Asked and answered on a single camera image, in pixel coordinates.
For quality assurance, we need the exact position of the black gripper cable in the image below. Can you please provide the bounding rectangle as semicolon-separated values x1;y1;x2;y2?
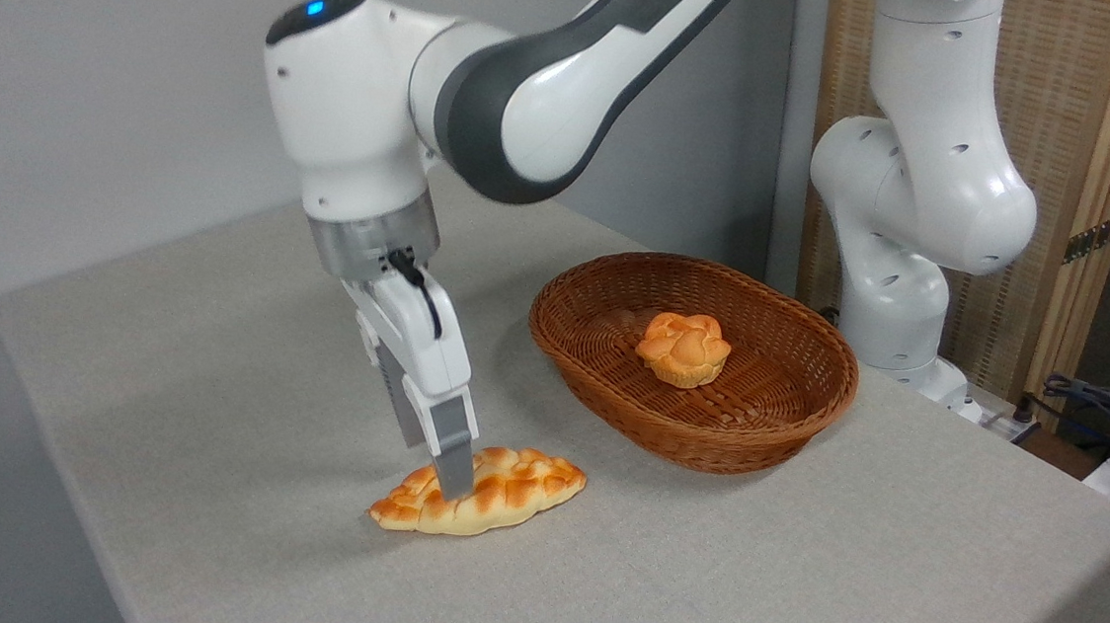
380;248;450;342

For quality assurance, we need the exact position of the black metal screen hinge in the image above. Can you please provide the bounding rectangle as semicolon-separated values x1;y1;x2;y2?
1062;207;1110;268

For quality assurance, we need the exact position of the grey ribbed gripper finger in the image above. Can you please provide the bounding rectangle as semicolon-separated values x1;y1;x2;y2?
407;385;484;504
347;311;434;451

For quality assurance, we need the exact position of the round golden bread bun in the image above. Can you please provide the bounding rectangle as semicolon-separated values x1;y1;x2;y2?
631;309;735;394

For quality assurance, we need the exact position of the braided golden bread loaf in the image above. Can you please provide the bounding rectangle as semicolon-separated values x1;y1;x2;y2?
367;436;591;547

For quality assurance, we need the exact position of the brown wicker basket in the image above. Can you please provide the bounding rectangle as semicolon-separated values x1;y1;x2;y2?
516;243;868;486

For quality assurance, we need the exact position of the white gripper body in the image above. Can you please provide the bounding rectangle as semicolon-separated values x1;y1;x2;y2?
329;258;481;427

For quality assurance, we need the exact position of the grey fabric tablecloth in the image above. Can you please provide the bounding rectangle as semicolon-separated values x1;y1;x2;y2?
0;129;1110;623

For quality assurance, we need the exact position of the white power strip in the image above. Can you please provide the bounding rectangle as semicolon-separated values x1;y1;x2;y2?
971;387;1046;447

